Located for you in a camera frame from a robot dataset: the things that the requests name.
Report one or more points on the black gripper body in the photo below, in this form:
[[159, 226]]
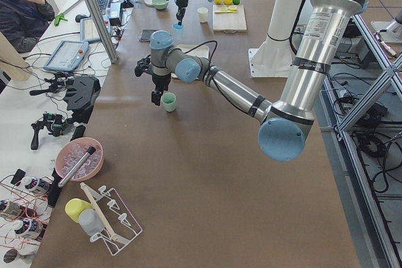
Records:
[[160, 81], [181, 2]]

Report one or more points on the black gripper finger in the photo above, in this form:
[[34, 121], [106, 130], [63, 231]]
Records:
[[180, 15], [156, 97]]

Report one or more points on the green plastic cup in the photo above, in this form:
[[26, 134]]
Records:
[[168, 101]]

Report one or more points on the blue plastic cup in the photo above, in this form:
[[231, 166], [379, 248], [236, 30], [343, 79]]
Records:
[[178, 30]]

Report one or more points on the cream yellow plastic cup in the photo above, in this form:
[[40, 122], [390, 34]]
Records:
[[203, 14]]

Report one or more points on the cream rabbit tray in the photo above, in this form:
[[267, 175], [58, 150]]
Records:
[[194, 53]]

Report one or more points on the light green bowl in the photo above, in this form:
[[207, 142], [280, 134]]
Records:
[[160, 4]]

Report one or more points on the lemon slice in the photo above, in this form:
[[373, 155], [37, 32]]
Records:
[[223, 9], [232, 8]]

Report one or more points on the grey folded cloth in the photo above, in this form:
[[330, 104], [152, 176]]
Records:
[[146, 35]]

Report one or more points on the yellow plastic knife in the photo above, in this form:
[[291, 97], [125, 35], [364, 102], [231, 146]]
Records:
[[224, 12]]

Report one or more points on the bamboo cutting board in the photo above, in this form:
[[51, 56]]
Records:
[[229, 23]]

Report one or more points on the steel scoop in pink bowl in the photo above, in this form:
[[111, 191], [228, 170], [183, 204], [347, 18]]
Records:
[[91, 150]]

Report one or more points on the blue teach pendant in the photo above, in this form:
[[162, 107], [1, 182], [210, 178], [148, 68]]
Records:
[[88, 30], [67, 56]]

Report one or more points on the yellow cup on rack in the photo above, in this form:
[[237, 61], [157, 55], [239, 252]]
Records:
[[75, 207]]

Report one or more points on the grey cup on rack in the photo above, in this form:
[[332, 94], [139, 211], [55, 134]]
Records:
[[90, 222]]

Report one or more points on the seated person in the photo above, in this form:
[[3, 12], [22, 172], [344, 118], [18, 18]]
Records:
[[23, 22]]

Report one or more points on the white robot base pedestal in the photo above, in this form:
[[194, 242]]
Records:
[[274, 57]]

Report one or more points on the aluminium frame post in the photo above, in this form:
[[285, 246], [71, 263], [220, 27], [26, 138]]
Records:
[[101, 29]]

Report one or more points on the white wire cup rack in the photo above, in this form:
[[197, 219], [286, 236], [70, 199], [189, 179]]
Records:
[[121, 227]]

